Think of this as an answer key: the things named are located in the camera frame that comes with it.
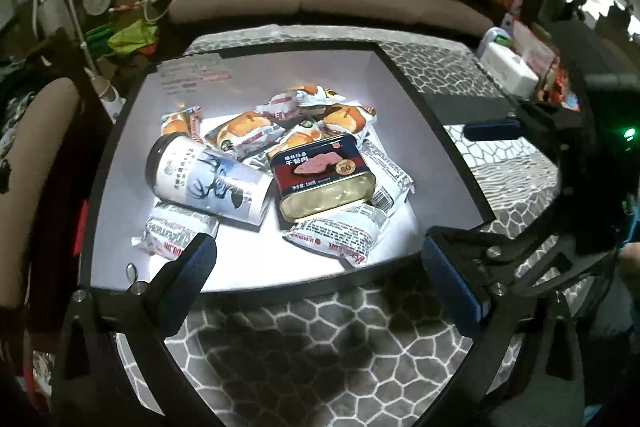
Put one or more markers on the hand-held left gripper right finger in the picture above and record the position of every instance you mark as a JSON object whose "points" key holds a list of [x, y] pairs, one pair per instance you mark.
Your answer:
{"points": [[447, 287]]}

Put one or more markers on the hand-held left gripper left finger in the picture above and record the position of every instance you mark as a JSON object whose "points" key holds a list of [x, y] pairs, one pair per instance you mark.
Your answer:
{"points": [[197, 267]]}

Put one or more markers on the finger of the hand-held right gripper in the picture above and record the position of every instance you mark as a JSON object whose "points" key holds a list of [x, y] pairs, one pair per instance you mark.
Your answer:
{"points": [[492, 130], [470, 241]]}

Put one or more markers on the white deer print cup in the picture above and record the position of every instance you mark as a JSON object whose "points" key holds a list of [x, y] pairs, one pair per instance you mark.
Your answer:
{"points": [[210, 177]]}

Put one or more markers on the luncheon meat can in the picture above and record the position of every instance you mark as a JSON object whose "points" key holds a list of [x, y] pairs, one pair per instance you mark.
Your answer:
{"points": [[310, 167]]}

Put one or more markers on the black storage box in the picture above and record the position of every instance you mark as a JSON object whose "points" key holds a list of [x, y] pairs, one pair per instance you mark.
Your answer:
{"points": [[350, 72]]}

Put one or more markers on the person's right hand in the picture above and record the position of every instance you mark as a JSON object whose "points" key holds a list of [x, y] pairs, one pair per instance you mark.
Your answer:
{"points": [[631, 259]]}

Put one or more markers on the white tissue box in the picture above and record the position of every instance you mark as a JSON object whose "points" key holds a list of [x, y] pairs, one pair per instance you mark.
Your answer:
{"points": [[510, 69]]}

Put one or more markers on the wicker basket of snacks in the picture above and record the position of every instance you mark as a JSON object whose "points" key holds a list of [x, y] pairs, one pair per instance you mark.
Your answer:
{"points": [[535, 52]]}

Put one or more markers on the wet wipes pack green lid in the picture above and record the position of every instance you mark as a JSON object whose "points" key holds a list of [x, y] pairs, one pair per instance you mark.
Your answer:
{"points": [[497, 37]]}

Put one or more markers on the brown armchair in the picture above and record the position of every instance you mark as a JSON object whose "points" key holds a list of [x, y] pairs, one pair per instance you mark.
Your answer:
{"points": [[40, 187]]}

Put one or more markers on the paper label sticker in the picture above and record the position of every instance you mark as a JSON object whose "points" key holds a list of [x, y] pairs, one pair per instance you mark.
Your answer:
{"points": [[195, 72]]}

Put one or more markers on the green cloth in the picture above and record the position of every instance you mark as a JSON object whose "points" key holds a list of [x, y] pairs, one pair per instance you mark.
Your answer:
{"points": [[132, 37]]}

